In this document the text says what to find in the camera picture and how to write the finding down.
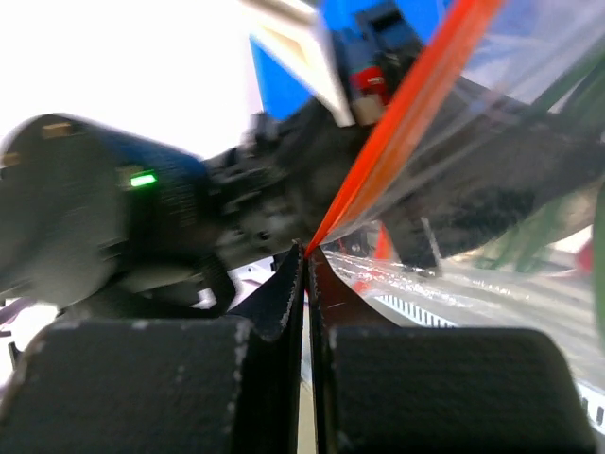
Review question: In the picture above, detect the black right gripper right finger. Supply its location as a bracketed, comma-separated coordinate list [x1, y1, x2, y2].
[306, 251, 598, 453]

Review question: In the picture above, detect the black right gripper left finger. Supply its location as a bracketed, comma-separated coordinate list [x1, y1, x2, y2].
[1, 245, 303, 453]

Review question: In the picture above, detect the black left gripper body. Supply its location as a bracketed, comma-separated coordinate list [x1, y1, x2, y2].
[207, 75, 605, 275]

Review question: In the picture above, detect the clear zip bag orange zipper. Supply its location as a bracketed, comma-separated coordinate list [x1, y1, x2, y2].
[306, 0, 605, 341]

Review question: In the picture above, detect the toy green onion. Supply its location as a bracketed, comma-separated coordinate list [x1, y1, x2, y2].
[473, 51, 604, 332]

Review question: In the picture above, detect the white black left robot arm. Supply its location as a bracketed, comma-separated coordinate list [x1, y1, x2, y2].
[1, 76, 604, 318]

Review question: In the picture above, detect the blue plastic bin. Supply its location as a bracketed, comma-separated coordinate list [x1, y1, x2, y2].
[248, 0, 450, 122]

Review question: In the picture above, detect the slotted grey cable duct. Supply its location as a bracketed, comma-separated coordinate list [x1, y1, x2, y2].
[375, 295, 604, 434]

